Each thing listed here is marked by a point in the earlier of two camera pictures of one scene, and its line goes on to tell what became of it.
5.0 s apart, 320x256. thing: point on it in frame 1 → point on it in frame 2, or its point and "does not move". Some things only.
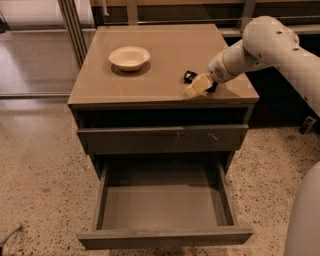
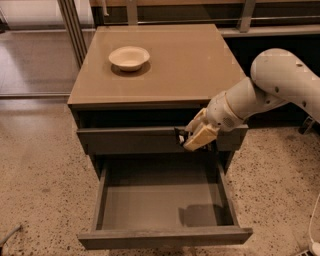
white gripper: [218, 70] → [219, 113]
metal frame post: [72, 21] does not move
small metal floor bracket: [307, 125] does not move
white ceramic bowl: [129, 58] does not move
